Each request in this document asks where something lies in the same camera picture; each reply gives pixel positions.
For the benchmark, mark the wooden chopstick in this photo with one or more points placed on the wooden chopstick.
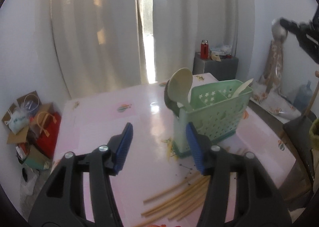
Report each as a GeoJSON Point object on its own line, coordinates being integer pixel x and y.
{"type": "Point", "coordinates": [174, 208]}
{"type": "Point", "coordinates": [193, 210]}
{"type": "Point", "coordinates": [174, 198]}
{"type": "Point", "coordinates": [189, 205]}
{"type": "Point", "coordinates": [172, 190]}

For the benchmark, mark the grey cabinet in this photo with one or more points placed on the grey cabinet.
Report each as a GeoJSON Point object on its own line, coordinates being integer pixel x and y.
{"type": "Point", "coordinates": [224, 67]}

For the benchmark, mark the cardboard box teal band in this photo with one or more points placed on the cardboard box teal band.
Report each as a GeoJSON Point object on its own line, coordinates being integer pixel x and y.
{"type": "Point", "coordinates": [37, 159]}

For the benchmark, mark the upright floral printed bag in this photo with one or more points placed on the upright floral printed bag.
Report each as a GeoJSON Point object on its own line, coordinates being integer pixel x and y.
{"type": "Point", "coordinates": [274, 67]}

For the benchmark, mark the small metal spoon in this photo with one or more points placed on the small metal spoon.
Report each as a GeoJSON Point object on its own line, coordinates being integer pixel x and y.
{"type": "Point", "coordinates": [279, 34]}

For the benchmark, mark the red bag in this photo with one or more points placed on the red bag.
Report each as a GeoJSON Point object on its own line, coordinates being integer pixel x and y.
{"type": "Point", "coordinates": [49, 139]}

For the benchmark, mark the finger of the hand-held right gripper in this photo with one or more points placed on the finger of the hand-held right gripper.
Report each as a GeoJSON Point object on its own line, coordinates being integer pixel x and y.
{"type": "Point", "coordinates": [292, 26]}

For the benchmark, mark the wooden chair black cushion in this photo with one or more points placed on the wooden chair black cushion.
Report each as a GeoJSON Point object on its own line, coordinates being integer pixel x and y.
{"type": "Point", "coordinates": [296, 127]}

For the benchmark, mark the green star-cut utensil holder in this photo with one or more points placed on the green star-cut utensil holder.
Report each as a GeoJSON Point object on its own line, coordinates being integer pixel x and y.
{"type": "Point", "coordinates": [216, 122]}

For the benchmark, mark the window glass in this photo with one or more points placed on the window glass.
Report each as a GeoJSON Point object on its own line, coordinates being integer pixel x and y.
{"type": "Point", "coordinates": [147, 17]}

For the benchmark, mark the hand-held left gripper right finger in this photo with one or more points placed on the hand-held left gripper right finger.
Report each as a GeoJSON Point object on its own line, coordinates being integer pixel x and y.
{"type": "Point", "coordinates": [197, 152]}

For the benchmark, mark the white pouch blue print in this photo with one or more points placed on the white pouch blue print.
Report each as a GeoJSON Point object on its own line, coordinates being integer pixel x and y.
{"type": "Point", "coordinates": [18, 120]}

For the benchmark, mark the red bottle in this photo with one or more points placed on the red bottle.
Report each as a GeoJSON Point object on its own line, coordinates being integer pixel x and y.
{"type": "Point", "coordinates": [204, 51]}

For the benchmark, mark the tan paper tag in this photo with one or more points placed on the tan paper tag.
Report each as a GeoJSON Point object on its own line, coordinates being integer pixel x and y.
{"type": "Point", "coordinates": [215, 58]}

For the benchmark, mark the white ceramic spoon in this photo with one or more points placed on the white ceramic spoon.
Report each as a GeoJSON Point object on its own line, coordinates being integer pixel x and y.
{"type": "Point", "coordinates": [180, 105]}
{"type": "Point", "coordinates": [243, 87]}
{"type": "Point", "coordinates": [179, 87]}

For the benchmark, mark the clear plastic bag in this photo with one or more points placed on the clear plastic bag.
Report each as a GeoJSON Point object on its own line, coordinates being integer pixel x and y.
{"type": "Point", "coordinates": [31, 182]}

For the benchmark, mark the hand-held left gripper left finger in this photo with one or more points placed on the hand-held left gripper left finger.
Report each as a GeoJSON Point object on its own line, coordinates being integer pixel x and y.
{"type": "Point", "coordinates": [123, 152]}

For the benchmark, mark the blue water jug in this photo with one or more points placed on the blue water jug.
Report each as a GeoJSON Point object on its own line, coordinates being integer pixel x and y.
{"type": "Point", "coordinates": [302, 97]}

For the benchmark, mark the large metal spoon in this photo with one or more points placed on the large metal spoon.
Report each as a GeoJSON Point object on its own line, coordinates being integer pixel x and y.
{"type": "Point", "coordinates": [170, 106]}

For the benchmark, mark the cream curtain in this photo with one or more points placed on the cream curtain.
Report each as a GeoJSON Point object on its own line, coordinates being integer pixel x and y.
{"type": "Point", "coordinates": [199, 17]}
{"type": "Point", "coordinates": [99, 30]}

